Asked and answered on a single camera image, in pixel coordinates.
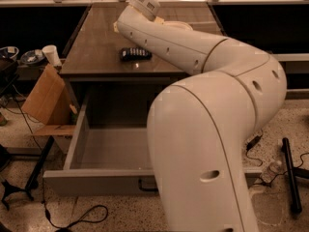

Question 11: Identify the white paper cup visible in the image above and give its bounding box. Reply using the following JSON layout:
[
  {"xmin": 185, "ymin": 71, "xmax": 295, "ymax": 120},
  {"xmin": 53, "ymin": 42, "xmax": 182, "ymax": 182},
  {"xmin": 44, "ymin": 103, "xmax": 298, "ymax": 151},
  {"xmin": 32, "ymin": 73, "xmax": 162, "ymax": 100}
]
[{"xmin": 42, "ymin": 44, "xmax": 62, "ymax": 67}]

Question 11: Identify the white paper bowl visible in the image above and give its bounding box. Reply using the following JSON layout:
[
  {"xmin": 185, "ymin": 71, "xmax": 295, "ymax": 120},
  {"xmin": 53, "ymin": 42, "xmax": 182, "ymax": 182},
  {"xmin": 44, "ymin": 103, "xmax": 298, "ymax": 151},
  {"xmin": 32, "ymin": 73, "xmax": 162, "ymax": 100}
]
[{"xmin": 163, "ymin": 21, "xmax": 193, "ymax": 31}]

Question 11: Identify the blue bowl near cup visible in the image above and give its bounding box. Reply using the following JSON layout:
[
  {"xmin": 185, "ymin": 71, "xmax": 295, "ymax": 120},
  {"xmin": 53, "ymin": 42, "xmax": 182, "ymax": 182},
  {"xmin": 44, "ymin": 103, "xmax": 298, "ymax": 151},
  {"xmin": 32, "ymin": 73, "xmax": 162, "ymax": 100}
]
[{"xmin": 20, "ymin": 49, "xmax": 45, "ymax": 67}]

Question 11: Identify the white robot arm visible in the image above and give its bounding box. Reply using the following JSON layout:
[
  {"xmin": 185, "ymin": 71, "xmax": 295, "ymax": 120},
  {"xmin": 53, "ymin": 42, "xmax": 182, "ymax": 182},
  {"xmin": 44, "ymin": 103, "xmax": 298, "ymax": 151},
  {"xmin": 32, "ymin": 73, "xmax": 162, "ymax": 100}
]
[{"xmin": 115, "ymin": 0, "xmax": 287, "ymax": 232}]

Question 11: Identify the grey cabinet with brown top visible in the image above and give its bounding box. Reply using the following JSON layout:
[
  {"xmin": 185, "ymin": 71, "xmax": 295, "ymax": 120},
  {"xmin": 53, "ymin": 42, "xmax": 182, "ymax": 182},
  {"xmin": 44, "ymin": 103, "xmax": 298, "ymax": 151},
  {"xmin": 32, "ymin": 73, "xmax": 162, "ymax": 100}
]
[{"xmin": 60, "ymin": 1, "xmax": 220, "ymax": 107}]

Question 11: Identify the blue bowl far left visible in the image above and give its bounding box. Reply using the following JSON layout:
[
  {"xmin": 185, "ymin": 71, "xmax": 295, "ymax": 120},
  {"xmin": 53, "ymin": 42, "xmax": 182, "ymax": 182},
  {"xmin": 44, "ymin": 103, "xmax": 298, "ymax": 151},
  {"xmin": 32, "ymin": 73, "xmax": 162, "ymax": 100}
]
[{"xmin": 0, "ymin": 46, "xmax": 19, "ymax": 61}]

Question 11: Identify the dark blue snack packet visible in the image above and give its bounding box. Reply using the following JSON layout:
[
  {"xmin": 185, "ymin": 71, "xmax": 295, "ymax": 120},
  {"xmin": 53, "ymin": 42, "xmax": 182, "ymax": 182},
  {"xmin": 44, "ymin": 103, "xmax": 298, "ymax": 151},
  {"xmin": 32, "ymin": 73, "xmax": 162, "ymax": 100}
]
[{"xmin": 120, "ymin": 47, "xmax": 152, "ymax": 61}]

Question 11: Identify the black floor cable left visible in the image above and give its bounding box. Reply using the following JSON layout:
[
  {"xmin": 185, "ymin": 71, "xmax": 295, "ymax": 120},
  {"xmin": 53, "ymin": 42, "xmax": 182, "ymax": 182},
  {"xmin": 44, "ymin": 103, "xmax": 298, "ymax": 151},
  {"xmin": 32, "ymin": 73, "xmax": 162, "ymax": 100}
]
[{"xmin": 13, "ymin": 94, "xmax": 109, "ymax": 232}]

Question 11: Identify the black power cable right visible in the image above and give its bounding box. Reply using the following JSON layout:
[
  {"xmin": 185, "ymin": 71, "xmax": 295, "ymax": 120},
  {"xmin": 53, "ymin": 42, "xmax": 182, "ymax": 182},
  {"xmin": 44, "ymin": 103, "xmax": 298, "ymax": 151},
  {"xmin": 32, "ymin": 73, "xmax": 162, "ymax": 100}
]
[{"xmin": 245, "ymin": 129, "xmax": 309, "ymax": 187}]

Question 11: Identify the black stand leg left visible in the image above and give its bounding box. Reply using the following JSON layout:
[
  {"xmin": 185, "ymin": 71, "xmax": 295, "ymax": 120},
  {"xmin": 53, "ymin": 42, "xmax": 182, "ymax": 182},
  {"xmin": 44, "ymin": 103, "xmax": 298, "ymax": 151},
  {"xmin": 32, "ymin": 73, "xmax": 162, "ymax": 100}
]
[{"xmin": 0, "ymin": 135, "xmax": 56, "ymax": 211}]

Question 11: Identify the black stand leg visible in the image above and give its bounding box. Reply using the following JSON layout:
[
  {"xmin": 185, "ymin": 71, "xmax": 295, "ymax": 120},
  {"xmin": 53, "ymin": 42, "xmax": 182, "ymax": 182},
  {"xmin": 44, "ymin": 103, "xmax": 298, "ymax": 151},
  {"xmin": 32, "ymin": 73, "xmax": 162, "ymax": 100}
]
[
  {"xmin": 281, "ymin": 137, "xmax": 309, "ymax": 215},
  {"xmin": 0, "ymin": 135, "xmax": 56, "ymax": 211}
]

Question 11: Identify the open grey top drawer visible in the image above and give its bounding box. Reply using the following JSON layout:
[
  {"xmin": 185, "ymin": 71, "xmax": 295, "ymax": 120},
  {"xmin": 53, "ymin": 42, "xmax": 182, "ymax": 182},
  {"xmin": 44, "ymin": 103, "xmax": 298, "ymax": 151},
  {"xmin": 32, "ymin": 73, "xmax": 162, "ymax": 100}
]
[{"xmin": 42, "ymin": 82, "xmax": 263, "ymax": 197}]

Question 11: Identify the clear plastic water bottle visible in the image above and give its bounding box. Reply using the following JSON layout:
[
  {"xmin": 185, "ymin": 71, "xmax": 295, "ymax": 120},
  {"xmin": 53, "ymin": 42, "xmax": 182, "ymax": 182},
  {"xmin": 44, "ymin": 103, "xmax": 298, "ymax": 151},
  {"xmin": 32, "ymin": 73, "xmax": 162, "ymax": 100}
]
[{"xmin": 261, "ymin": 160, "xmax": 282, "ymax": 184}]

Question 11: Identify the black stand leg right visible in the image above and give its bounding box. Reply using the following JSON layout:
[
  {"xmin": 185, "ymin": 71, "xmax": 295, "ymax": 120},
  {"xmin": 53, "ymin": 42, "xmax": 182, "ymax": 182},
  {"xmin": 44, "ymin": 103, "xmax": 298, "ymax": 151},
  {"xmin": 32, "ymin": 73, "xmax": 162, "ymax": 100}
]
[{"xmin": 281, "ymin": 137, "xmax": 309, "ymax": 215}]

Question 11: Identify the brown cardboard box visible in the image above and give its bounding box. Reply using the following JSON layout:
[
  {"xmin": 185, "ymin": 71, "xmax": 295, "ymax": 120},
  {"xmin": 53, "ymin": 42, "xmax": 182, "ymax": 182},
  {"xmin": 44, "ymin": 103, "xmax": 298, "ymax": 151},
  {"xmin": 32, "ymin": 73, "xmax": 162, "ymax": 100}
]
[{"xmin": 22, "ymin": 64, "xmax": 75, "ymax": 136}]

